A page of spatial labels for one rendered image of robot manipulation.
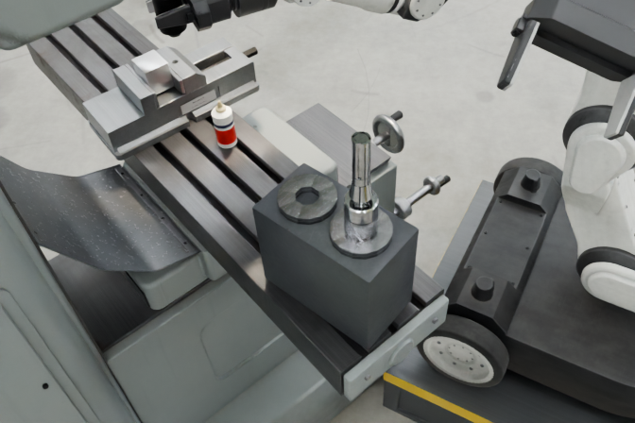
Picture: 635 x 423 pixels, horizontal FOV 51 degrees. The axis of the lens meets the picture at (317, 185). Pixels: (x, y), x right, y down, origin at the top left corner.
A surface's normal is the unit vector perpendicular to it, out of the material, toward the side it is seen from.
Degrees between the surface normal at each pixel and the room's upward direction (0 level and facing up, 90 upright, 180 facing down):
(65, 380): 88
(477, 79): 0
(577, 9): 35
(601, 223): 90
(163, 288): 90
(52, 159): 0
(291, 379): 0
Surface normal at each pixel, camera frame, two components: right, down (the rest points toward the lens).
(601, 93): -0.48, 0.66
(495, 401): -0.04, -0.67
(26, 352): 0.64, 0.53
